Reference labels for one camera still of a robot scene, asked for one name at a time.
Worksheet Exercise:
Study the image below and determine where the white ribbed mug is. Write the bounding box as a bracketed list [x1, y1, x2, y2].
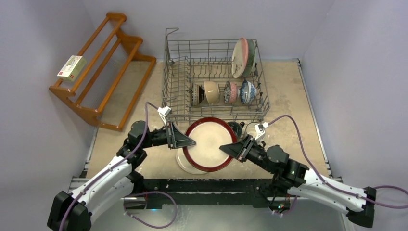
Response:
[244, 122, 258, 138]

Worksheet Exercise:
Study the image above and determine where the blue white pattern bowl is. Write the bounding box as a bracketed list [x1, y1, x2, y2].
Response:
[240, 80, 257, 104]

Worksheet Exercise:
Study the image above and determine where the red rimmed cream plate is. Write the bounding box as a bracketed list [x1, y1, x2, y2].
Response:
[182, 117, 237, 172]

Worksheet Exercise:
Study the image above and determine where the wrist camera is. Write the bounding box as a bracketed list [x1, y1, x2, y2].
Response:
[254, 122, 269, 143]
[157, 106, 172, 127]

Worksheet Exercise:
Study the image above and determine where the small cardboard box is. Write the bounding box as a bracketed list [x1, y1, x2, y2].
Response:
[57, 55, 87, 82]

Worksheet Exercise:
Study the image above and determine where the brown floral pattern bowl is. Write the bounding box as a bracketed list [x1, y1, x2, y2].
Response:
[224, 81, 239, 104]

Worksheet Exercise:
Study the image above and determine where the grey wire dish rack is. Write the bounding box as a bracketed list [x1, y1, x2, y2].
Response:
[162, 27, 270, 124]

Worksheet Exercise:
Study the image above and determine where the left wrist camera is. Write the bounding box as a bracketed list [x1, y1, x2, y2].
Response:
[157, 106, 172, 127]

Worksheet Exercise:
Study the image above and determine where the dark green mug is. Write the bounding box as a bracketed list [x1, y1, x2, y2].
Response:
[227, 121, 245, 140]

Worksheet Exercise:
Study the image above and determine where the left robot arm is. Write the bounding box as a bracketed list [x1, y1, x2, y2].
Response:
[47, 121, 196, 231]

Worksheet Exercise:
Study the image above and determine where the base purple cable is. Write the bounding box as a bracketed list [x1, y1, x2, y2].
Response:
[123, 191, 177, 230]

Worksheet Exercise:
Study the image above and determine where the teal floral plate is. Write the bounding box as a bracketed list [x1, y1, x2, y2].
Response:
[242, 39, 256, 78]

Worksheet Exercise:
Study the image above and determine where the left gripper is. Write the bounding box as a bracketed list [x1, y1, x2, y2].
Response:
[140, 121, 195, 149]

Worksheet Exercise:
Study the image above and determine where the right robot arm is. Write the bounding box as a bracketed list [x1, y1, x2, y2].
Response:
[220, 136, 376, 228]

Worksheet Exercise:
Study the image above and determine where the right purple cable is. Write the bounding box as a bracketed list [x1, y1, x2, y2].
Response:
[268, 115, 408, 209]

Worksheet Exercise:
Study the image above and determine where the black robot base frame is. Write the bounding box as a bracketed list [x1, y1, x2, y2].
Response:
[125, 171, 305, 209]

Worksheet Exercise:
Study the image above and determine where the wooden shelf rack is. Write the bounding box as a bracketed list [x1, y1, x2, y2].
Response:
[49, 12, 156, 131]

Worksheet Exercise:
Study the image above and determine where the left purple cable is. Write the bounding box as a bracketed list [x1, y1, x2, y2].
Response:
[59, 102, 160, 231]

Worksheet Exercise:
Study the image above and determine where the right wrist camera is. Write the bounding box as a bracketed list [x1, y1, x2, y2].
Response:
[254, 122, 269, 143]

